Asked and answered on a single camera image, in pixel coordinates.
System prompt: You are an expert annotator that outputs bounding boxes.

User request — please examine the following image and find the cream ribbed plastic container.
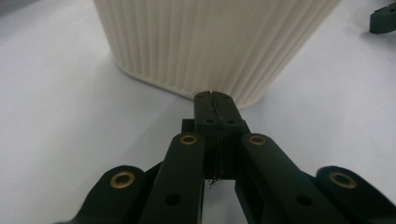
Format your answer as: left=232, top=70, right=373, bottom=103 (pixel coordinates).
left=92, top=0, right=343, bottom=109

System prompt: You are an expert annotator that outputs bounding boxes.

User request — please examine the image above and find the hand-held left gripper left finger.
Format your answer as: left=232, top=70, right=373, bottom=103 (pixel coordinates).
left=181, top=91, right=220, bottom=180

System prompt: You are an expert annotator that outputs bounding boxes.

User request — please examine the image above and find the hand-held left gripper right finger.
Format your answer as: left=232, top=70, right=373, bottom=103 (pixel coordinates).
left=213, top=91, right=250, bottom=181

